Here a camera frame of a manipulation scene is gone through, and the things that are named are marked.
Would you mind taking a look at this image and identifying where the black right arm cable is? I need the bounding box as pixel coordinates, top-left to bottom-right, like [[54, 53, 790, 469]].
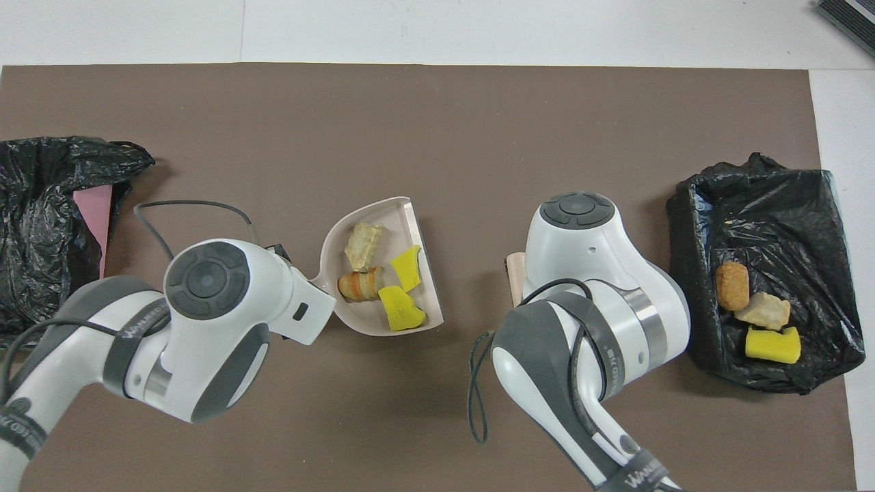
[[468, 277, 597, 445]]

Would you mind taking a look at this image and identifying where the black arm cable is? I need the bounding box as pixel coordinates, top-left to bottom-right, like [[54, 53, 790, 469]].
[[0, 200, 258, 411], [468, 277, 597, 445]]

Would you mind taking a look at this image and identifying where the striped orange bread roll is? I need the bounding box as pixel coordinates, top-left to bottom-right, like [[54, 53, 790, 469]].
[[338, 267, 385, 303]]

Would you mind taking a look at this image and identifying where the beige plastic dustpan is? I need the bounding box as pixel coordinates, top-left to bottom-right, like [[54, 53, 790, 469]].
[[309, 196, 445, 338]]

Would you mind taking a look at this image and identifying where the brown table mat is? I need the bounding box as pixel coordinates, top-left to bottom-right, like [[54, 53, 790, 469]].
[[0, 63, 857, 492]]

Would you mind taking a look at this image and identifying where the yellow sponge piece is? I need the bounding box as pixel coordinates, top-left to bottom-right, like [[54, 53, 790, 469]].
[[744, 325, 802, 365], [390, 245, 423, 293], [378, 286, 428, 333]]

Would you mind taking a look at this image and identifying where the pale crusty bread chunk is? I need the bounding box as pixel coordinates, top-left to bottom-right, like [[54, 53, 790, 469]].
[[735, 292, 792, 331]]

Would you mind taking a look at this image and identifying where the pink trash bin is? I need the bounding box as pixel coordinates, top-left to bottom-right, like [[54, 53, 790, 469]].
[[72, 184, 113, 281]]

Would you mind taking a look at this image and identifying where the brown fried croquette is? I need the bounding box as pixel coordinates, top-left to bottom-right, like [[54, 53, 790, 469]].
[[715, 262, 751, 312]]

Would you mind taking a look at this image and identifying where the black plastic trash bag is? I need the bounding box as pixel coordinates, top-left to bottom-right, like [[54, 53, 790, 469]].
[[0, 136, 157, 342], [666, 152, 867, 396]]

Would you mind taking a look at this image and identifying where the pale bread piece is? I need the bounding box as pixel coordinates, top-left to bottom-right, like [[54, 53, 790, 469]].
[[344, 221, 386, 273]]

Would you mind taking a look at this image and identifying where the dark ribbed panel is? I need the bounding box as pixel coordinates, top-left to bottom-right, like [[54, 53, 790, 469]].
[[815, 0, 875, 59]]

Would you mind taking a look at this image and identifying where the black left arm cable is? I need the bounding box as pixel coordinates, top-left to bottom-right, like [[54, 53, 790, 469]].
[[0, 200, 258, 411]]

